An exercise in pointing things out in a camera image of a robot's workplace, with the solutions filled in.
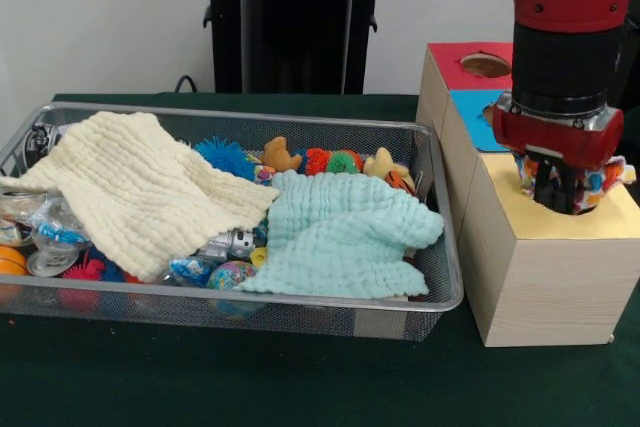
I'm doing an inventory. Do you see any wooden box with three holes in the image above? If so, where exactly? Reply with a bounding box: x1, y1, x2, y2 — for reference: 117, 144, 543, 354
414, 41, 640, 348

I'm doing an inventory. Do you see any silver toy robot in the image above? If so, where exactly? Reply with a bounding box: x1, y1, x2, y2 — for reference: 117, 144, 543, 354
199, 227, 254, 261

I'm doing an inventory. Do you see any colourful spiky caterpillar toy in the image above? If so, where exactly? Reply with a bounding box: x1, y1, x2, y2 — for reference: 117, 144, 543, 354
294, 147, 365, 177

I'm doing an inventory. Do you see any globe print ball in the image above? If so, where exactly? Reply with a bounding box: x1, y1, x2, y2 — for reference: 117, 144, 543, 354
207, 260, 257, 291

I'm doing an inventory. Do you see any dark green table cloth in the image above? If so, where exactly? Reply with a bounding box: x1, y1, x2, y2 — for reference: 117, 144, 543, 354
0, 91, 640, 427

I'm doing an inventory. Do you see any tiger plush toy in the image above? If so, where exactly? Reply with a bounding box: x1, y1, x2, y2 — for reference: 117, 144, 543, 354
384, 170, 417, 197

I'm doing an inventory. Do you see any large blue spiky ball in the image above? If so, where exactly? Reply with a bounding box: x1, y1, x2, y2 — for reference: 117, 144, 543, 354
194, 135, 256, 181

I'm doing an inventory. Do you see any orange ball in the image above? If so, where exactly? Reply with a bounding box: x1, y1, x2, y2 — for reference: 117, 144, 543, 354
0, 245, 28, 277

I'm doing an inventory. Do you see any small blue spiky ball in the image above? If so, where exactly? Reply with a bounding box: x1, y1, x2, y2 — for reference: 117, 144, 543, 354
97, 259, 129, 283

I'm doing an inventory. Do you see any brown teddy plush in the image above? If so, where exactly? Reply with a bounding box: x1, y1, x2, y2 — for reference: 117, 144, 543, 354
260, 135, 304, 173

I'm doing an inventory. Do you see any cream yellow cloth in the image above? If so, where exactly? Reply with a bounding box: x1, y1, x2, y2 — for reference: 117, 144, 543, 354
0, 110, 280, 283

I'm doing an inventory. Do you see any yellow duck plush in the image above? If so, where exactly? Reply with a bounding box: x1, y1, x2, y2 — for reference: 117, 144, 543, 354
363, 146, 416, 183

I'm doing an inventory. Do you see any shallow silver mesh bin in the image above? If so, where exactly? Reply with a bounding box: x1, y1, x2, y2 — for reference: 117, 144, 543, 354
0, 101, 465, 343

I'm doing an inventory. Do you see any silver can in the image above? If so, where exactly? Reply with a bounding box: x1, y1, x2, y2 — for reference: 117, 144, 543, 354
25, 249, 80, 277

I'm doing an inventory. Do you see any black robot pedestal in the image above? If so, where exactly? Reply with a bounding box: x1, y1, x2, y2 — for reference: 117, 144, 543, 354
192, 0, 404, 95

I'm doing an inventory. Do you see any pink spiky ball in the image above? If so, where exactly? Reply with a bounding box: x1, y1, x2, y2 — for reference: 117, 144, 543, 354
62, 252, 107, 282

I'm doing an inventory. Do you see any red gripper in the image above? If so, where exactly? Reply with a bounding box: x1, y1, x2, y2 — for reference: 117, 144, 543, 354
491, 102, 626, 216

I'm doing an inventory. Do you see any light blue cloth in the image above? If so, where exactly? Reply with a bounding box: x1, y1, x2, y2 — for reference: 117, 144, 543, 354
234, 170, 446, 300

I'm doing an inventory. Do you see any colourful knotted cloth toy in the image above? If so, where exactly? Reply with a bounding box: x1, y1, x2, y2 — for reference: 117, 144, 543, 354
513, 152, 637, 217

